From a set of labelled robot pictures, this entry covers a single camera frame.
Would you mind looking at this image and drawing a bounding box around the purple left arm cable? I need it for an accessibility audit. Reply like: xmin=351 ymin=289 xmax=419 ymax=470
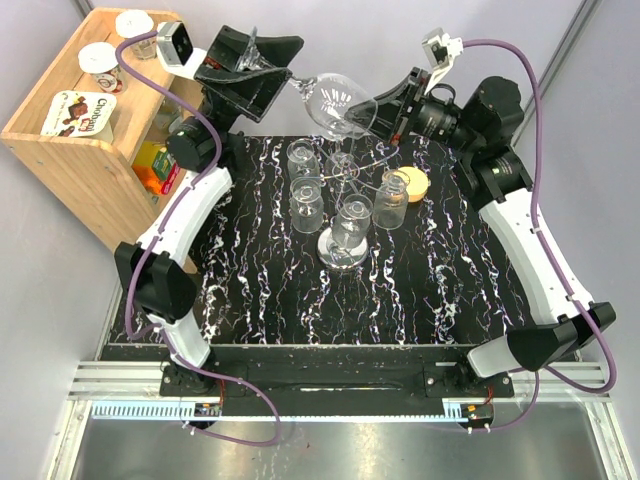
xmin=113 ymin=33 xmax=284 ymax=446

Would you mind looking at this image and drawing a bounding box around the clear cup white lid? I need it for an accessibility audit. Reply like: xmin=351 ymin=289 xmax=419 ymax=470
xmin=115 ymin=10 xmax=156 ymax=60

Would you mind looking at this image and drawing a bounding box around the orange juice carton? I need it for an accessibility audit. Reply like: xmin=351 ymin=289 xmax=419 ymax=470
xmin=132 ymin=141 xmax=177 ymax=196

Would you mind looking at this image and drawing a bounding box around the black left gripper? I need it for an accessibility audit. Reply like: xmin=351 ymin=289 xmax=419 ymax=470
xmin=199 ymin=29 xmax=308 ymax=142

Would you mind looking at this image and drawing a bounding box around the ribbed glass goblet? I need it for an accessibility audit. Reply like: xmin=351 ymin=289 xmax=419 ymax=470
xmin=287 ymin=139 xmax=320 ymax=180

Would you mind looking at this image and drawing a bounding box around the Chobani yogurt cup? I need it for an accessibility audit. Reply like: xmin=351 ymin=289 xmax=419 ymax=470
xmin=40 ymin=90 xmax=117 ymax=144

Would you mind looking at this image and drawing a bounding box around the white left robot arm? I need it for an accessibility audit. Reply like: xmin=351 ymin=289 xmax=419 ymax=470
xmin=114 ymin=21 xmax=304 ymax=395

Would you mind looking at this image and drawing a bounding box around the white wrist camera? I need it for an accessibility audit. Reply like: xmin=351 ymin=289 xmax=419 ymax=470
xmin=156 ymin=21 xmax=206 ymax=80
xmin=421 ymin=27 xmax=464 ymax=92

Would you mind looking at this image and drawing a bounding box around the glass bottle on shelf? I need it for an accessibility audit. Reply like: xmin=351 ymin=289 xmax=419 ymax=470
xmin=153 ymin=97 xmax=183 ymax=137

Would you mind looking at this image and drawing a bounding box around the clear smooth wine glass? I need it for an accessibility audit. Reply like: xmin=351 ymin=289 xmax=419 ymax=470
xmin=324 ymin=151 xmax=359 ymax=195

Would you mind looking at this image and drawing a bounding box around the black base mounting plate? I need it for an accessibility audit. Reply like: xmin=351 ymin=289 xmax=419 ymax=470
xmin=160 ymin=345 xmax=514 ymax=421

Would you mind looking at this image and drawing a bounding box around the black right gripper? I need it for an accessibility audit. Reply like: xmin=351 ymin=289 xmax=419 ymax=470
xmin=341 ymin=69 xmax=477 ymax=156

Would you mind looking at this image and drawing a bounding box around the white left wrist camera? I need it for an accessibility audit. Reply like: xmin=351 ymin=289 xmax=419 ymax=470
xmin=156 ymin=21 xmax=206 ymax=80

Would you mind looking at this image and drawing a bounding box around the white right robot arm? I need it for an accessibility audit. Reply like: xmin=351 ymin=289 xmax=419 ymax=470
xmin=345 ymin=69 xmax=616 ymax=396

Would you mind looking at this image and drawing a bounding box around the chrome wine glass rack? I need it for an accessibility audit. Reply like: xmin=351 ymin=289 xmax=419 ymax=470
xmin=287 ymin=134 xmax=401 ymax=269

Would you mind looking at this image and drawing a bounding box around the red packaged item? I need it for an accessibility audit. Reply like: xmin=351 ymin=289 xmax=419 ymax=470
xmin=160 ymin=164 xmax=181 ymax=195

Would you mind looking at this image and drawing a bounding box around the patterned glass goblet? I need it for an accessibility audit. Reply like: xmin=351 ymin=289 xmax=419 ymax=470
xmin=372 ymin=169 xmax=410 ymax=230

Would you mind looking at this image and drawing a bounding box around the wooden shelf unit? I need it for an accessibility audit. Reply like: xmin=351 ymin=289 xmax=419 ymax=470
xmin=1 ymin=8 xmax=179 ymax=250

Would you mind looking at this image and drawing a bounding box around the white lidded yogurt cup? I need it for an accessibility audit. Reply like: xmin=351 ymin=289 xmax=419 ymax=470
xmin=78 ymin=42 xmax=126 ymax=94

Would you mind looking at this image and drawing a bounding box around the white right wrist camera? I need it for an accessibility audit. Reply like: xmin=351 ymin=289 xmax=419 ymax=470
xmin=421 ymin=27 xmax=464 ymax=92

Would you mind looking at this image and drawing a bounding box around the clear patterned short goblet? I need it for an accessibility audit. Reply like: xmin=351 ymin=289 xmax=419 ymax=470
xmin=290 ymin=177 xmax=324 ymax=234

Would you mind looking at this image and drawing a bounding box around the frosted short goblet front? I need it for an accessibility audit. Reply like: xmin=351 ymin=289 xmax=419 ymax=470
xmin=331 ymin=194 xmax=373 ymax=250

